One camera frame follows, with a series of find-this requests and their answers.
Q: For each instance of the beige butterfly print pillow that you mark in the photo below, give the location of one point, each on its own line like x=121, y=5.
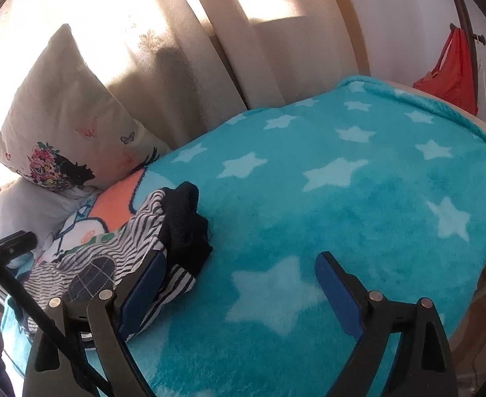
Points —
x=65, y=124

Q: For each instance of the beige curtain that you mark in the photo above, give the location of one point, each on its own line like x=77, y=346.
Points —
x=210, y=37

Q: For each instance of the red bag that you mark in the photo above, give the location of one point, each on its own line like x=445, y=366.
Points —
x=449, y=72

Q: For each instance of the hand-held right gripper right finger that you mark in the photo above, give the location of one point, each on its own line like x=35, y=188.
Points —
x=337, y=293

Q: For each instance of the turquoise star blanket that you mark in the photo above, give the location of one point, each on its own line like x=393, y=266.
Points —
x=317, y=215

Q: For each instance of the dark knitted garment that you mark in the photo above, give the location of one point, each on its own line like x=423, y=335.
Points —
x=187, y=225

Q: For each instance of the cartoon print cushion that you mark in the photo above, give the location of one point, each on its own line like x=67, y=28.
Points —
x=102, y=219

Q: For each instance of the striped pants with dark patch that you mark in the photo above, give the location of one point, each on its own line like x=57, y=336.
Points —
x=115, y=248

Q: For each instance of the dark curved metal pole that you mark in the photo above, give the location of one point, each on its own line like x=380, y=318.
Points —
x=460, y=8

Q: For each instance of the white pillow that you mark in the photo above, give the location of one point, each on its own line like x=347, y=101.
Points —
x=32, y=211

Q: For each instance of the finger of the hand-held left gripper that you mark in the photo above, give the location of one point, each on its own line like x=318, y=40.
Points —
x=13, y=243

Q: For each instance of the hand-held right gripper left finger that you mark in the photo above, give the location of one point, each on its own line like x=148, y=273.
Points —
x=141, y=293

